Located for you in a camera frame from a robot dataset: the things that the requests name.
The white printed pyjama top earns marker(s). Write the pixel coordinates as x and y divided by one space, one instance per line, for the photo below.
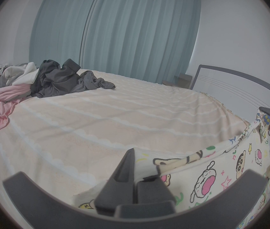
220 175

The dark grey garment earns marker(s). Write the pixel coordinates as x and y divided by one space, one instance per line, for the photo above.
94 81

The bed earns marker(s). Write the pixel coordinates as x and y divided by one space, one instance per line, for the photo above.
125 118

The grey bedside table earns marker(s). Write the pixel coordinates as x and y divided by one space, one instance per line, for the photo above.
176 81

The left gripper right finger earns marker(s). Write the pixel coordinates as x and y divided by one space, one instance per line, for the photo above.
154 192

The blue-green curtain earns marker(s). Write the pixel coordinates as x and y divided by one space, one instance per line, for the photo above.
61 32
144 32

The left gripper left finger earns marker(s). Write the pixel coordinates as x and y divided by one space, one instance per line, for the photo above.
118 192

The pink garment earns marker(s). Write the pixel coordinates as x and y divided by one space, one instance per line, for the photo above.
3 108

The black garment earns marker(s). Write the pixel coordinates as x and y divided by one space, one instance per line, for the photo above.
53 82

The white garment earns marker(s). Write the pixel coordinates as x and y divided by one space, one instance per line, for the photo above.
22 75

